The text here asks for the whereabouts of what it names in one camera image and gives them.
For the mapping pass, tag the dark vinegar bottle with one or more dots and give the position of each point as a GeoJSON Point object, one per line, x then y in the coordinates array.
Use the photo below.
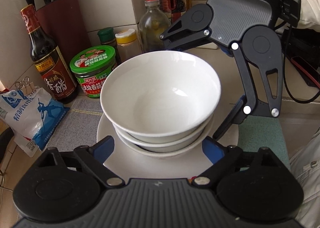
{"type": "Point", "coordinates": [48, 60]}

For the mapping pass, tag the clear oil bottle red cap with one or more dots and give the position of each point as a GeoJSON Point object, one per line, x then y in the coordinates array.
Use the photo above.
{"type": "Point", "coordinates": [151, 26]}

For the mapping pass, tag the stack of white plates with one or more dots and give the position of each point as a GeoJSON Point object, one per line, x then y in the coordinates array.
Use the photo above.
{"type": "Point", "coordinates": [128, 164]}

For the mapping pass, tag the green lid sauce jar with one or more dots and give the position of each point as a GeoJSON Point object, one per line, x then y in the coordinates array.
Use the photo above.
{"type": "Point", "coordinates": [92, 66]}

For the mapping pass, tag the green lid spice jar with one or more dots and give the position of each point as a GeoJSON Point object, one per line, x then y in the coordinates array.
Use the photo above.
{"type": "Point", "coordinates": [107, 38]}

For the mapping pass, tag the dark red knife block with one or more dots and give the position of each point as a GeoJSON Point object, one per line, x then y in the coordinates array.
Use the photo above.
{"type": "Point", "coordinates": [62, 20]}

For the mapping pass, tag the grey checked cloth mat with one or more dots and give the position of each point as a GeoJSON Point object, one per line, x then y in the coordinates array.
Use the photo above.
{"type": "Point", "coordinates": [80, 124]}

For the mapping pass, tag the white bowl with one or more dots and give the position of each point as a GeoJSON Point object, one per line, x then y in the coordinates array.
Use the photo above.
{"type": "Point", "coordinates": [160, 153]}
{"type": "Point", "coordinates": [163, 95]}
{"type": "Point", "coordinates": [204, 128]}

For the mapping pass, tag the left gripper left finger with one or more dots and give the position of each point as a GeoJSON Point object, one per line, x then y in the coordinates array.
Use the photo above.
{"type": "Point", "coordinates": [92, 161]}

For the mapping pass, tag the white blue salt bag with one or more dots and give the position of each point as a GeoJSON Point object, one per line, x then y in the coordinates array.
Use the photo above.
{"type": "Point", "coordinates": [33, 117]}

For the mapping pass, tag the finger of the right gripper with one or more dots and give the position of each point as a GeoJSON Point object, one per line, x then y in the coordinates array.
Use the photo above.
{"type": "Point", "coordinates": [261, 47]}
{"type": "Point", "coordinates": [191, 30]}

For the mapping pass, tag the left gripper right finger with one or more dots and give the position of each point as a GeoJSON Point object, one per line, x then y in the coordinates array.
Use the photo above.
{"type": "Point", "coordinates": [225, 161]}

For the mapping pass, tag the yellow lid spice jar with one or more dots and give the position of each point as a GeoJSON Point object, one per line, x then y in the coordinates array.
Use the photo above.
{"type": "Point", "coordinates": [128, 44]}

